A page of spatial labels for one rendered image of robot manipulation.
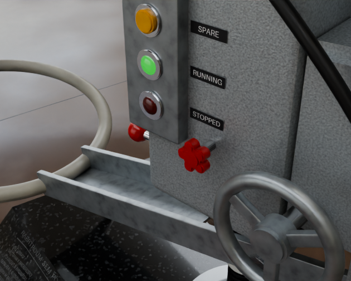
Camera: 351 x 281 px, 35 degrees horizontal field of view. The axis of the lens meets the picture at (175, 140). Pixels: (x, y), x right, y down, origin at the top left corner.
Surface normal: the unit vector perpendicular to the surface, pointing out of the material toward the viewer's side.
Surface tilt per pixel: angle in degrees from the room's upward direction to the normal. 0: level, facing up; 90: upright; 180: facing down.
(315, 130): 90
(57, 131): 0
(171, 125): 90
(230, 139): 90
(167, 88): 90
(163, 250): 0
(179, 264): 0
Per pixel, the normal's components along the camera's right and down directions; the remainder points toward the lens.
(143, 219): -0.65, 0.43
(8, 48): -0.01, -0.83
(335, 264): -0.27, 0.44
